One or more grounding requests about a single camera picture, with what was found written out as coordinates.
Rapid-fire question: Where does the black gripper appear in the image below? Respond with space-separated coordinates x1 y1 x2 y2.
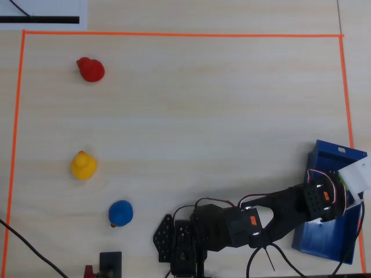
327 170 353 221

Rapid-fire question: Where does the green rubber duck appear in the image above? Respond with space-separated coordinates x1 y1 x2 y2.
337 173 350 191

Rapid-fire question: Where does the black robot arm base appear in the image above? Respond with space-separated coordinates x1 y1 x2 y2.
170 246 209 276

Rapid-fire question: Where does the blue plastic box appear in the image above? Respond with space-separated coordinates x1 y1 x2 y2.
291 139 369 265

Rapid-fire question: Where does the blue rubber duck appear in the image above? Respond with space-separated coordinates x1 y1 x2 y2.
108 199 134 229

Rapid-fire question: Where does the yellow rubber duck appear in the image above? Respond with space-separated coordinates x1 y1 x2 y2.
70 150 98 181

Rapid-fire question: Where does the red rubber duck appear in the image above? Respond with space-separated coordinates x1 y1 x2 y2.
76 56 106 83

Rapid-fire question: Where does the black zip tie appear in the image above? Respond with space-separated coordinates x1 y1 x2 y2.
263 245 277 272

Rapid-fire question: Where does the long horizontal orange tape strip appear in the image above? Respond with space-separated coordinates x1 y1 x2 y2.
22 30 345 39

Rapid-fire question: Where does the black table clamp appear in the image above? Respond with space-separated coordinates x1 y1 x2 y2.
99 251 123 278

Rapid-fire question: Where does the white paper sheet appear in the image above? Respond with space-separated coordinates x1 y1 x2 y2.
0 0 88 31

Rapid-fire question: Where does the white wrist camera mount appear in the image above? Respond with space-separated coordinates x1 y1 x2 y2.
337 156 371 204

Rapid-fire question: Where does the red white servo wire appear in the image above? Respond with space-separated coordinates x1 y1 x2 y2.
305 168 349 217

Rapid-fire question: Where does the thick black cable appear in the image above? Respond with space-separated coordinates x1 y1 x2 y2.
0 218 70 278

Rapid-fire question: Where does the thin black wire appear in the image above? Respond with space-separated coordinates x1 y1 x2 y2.
9 0 35 19

